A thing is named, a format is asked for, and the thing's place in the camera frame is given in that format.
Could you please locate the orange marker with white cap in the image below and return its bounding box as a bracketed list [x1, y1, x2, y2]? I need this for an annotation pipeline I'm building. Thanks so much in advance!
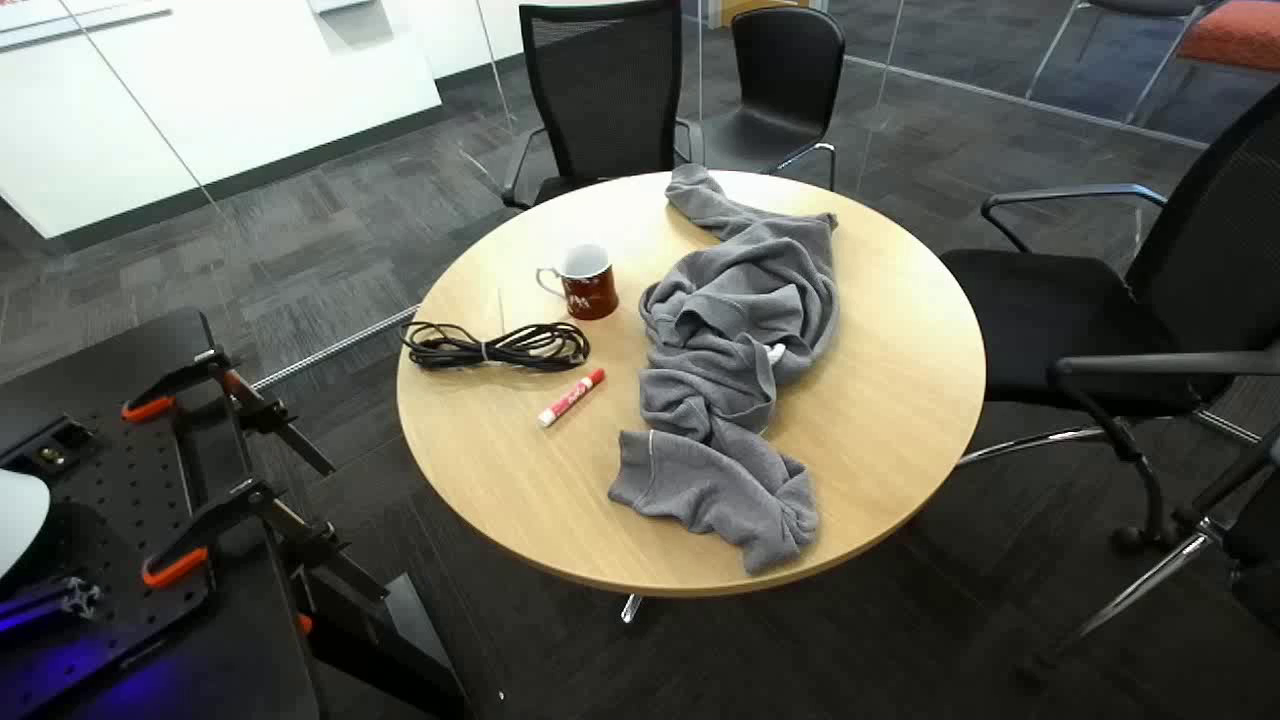
[534, 362, 613, 433]

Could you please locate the red and white mug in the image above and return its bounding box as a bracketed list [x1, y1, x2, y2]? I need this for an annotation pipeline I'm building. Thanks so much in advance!
[530, 241, 623, 324]

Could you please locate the grey fleece sweater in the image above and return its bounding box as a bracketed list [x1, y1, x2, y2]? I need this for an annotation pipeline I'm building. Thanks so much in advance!
[609, 163, 842, 580]

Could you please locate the round wooden table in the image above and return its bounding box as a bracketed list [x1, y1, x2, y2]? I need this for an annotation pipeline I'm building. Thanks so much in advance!
[393, 167, 991, 632]

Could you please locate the black mesh office chair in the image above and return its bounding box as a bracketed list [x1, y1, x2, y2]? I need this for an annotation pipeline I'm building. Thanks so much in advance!
[497, 0, 687, 212]
[675, 5, 852, 192]
[934, 78, 1280, 556]
[1024, 425, 1280, 682]

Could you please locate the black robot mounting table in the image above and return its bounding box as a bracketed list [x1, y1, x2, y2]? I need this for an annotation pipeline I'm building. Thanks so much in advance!
[0, 306, 470, 720]

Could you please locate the small black connector box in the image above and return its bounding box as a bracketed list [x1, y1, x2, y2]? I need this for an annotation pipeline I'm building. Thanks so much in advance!
[0, 410, 94, 473]

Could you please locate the orange upholstered bench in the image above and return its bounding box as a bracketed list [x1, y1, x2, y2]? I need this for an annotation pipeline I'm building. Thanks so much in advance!
[1174, 0, 1280, 74]

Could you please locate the coiled black cable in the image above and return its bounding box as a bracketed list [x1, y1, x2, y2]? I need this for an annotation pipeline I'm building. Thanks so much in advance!
[399, 317, 594, 377]

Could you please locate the black clamp with orange handle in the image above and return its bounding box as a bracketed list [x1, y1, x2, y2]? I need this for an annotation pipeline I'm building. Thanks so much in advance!
[134, 475, 394, 602]
[115, 344, 341, 479]

